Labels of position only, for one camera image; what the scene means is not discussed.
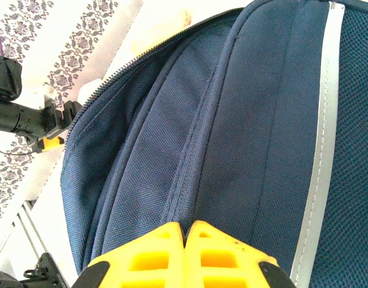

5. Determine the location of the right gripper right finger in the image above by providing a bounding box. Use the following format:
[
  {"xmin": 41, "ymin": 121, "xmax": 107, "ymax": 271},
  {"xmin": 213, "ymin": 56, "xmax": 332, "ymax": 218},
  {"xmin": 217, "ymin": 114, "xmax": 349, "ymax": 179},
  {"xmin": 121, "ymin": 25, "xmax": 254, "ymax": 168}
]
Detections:
[{"xmin": 183, "ymin": 220, "xmax": 294, "ymax": 288}]

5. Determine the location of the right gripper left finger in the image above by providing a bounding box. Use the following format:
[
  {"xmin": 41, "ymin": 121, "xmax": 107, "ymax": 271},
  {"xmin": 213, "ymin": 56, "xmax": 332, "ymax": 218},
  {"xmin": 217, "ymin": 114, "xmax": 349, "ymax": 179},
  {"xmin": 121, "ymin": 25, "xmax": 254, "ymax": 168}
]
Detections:
[{"xmin": 72, "ymin": 221, "xmax": 185, "ymax": 288}]

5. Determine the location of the navy blue backpack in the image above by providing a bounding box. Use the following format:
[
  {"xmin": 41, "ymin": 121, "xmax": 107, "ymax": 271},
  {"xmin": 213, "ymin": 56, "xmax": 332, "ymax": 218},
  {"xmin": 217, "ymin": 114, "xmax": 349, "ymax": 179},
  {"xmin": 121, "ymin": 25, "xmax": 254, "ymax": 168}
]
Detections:
[{"xmin": 59, "ymin": 0, "xmax": 368, "ymax": 288}]

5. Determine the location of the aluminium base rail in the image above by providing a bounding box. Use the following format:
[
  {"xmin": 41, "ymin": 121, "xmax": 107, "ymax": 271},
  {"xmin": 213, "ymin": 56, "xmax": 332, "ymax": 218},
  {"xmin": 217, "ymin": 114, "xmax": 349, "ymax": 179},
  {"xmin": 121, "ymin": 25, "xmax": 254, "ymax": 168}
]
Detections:
[{"xmin": 0, "ymin": 200, "xmax": 68, "ymax": 288}]

